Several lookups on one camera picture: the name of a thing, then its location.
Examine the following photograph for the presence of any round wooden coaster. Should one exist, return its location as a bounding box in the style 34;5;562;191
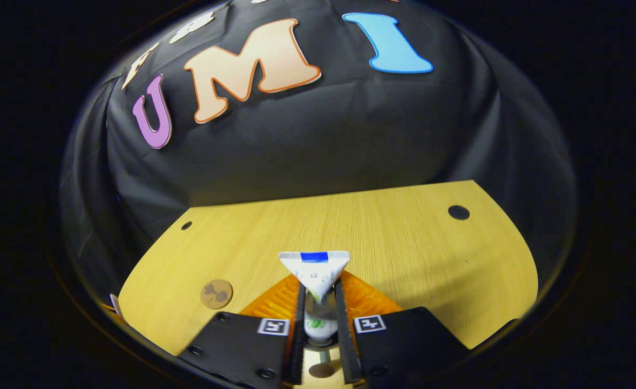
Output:
200;279;233;310

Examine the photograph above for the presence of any white toothpaste tube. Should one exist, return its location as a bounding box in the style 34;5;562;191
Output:
279;251;351;346

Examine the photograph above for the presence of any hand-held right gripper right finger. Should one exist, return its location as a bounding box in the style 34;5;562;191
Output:
333;270;472;389

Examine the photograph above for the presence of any black backdrop cloth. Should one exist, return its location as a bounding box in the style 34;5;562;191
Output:
59;0;578;346

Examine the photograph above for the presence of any light blue cup wooden handle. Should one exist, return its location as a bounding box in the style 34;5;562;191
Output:
303;345;341;385

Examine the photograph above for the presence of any pale pink toothbrush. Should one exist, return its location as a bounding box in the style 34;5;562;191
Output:
110;294;127;325

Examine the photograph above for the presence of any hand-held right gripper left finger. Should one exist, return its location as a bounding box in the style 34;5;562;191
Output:
178;276;307;389

